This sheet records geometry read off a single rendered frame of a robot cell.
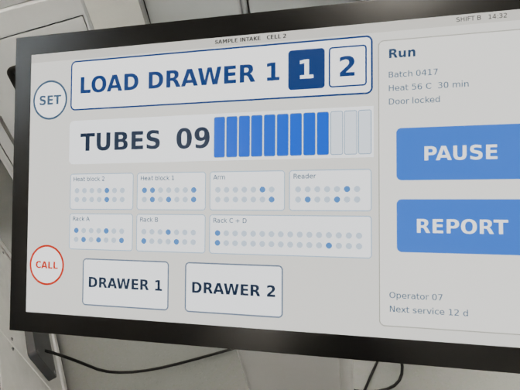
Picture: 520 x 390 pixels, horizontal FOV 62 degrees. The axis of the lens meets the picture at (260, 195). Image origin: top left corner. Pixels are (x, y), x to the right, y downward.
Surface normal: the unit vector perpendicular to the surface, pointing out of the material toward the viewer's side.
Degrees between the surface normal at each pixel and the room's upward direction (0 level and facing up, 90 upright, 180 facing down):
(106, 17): 90
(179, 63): 50
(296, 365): 90
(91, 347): 0
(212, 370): 0
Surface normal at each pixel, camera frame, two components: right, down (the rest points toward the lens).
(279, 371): -0.18, 0.62
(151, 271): -0.24, -0.04
